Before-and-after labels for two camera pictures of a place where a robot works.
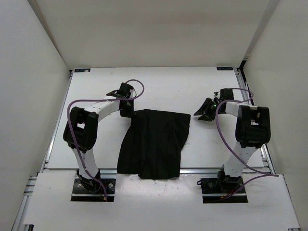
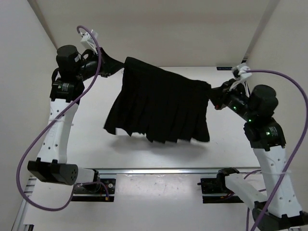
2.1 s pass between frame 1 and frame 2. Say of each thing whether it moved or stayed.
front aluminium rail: stayed
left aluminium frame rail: stayed
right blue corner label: stayed
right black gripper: moved
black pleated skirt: moved
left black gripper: moved
